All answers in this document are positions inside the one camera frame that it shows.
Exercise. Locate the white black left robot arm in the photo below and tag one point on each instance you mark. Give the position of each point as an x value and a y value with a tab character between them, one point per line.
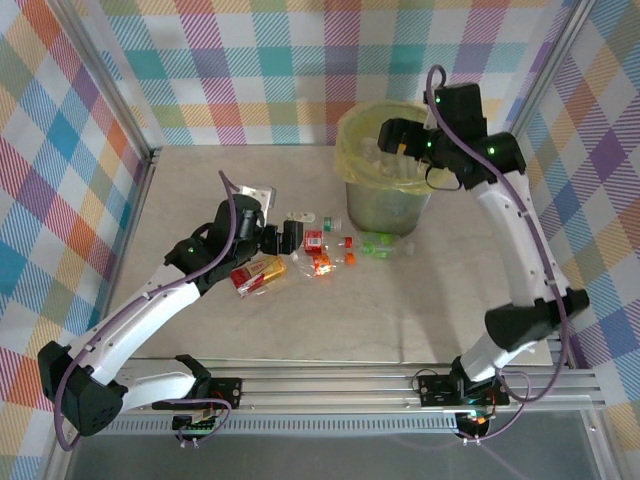
145	310

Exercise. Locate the aluminium frame post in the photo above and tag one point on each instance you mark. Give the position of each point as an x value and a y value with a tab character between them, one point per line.
544	75
102	75

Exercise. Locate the translucent grey waste bin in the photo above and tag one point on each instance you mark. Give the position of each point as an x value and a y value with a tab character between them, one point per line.
385	210

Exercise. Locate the white green label crushed bottle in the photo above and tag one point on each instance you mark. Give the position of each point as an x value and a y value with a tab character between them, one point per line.
300	216

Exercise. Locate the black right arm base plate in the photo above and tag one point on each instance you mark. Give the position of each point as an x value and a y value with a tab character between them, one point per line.
435	392

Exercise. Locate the orange label orange cap bottle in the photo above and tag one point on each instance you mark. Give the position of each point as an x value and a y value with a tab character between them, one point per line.
322	262

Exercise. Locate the green lime label clear bottle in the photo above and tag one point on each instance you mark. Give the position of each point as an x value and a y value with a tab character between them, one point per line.
377	248

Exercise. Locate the aluminium front frame beam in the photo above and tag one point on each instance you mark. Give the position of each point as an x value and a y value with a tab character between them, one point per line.
325	392

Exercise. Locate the small bottle green white label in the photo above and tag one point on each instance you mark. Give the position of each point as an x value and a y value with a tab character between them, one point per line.
330	224

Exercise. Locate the clear bottle white label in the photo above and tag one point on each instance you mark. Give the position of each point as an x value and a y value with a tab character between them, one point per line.
395	165

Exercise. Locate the red and yellow snack packet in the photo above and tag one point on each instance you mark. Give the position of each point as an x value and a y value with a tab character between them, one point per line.
255	274

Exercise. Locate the orange connector circuit board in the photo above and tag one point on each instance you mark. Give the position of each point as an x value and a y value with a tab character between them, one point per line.
475	419

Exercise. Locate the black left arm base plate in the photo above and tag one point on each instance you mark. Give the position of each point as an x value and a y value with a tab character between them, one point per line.
225	390

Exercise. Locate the green terminal circuit board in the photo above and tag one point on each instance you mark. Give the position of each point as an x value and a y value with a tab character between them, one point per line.
195	426

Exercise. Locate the red label red cap bottle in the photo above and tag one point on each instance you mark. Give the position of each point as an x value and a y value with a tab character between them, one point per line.
312	241

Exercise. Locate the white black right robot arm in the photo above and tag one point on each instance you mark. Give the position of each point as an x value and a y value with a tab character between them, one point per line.
510	240

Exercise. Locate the yellow plastic bin liner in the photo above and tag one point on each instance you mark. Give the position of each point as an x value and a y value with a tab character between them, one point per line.
350	150

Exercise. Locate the plaid fabric backdrop panel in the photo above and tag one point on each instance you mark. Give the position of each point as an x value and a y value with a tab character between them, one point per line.
40	150
250	75
600	200

